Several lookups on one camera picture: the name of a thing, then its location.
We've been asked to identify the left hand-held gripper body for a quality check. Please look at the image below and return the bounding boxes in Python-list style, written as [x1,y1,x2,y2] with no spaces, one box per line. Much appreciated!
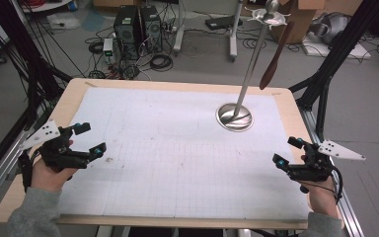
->
[19,118,92,173]

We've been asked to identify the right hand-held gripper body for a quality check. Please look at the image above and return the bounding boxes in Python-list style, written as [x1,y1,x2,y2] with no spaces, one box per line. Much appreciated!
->
[285,139,367,184]

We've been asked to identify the metal stand with hooks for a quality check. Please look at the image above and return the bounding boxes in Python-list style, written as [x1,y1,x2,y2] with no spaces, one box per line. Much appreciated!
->
[215,0,294,132]

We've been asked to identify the brown wooden spoon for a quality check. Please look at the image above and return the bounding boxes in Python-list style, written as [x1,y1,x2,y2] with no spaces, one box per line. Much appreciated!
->
[259,20,296,91]

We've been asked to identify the person's left hand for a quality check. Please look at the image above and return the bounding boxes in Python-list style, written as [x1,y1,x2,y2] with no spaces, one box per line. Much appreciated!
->
[30,139,79,194]

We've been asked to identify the person's right hand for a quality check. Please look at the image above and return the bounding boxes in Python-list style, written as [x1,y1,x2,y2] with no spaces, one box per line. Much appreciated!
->
[299,155,341,218]

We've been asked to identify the white grid mat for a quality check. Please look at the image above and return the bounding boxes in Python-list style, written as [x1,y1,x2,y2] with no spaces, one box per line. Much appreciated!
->
[57,87,312,220]

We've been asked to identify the small white device box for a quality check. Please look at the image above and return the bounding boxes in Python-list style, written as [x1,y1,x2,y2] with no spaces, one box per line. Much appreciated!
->
[103,38,114,64]

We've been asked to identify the white foam board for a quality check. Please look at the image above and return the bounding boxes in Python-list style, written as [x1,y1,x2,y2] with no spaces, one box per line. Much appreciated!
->
[300,33,372,60]

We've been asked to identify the large black computer tower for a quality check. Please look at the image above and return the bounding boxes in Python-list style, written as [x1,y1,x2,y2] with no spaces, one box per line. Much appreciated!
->
[113,5,142,61]

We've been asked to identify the grey bag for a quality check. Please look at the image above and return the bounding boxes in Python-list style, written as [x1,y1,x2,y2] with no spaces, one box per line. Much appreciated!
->
[310,12,350,45]

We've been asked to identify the narrow black computer tower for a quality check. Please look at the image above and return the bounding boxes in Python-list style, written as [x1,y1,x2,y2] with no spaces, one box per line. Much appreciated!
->
[140,5,163,53]

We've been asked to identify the white stand leg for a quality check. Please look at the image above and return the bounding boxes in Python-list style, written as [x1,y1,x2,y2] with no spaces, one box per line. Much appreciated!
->
[228,0,245,62]
[173,0,187,56]

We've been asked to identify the large open cardboard box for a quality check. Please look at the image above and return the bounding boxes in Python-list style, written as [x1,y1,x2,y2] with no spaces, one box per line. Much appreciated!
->
[269,0,327,45]

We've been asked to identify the flat black device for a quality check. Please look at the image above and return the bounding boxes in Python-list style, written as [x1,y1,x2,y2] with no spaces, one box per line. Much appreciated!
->
[204,15,244,31]

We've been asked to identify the black looped cable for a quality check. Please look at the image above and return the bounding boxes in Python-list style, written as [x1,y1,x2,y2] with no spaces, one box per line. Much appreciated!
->
[300,164,344,202]

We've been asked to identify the black strap cable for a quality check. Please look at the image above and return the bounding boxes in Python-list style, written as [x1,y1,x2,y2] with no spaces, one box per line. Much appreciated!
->
[17,149,35,193]

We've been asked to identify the black metal frame struts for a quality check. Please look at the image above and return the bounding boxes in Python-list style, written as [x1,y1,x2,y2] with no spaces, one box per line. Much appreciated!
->
[0,0,74,187]
[288,0,379,142]

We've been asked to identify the coiled black cable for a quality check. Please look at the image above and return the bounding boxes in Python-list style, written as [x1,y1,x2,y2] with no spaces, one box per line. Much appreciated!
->
[149,53,175,72]

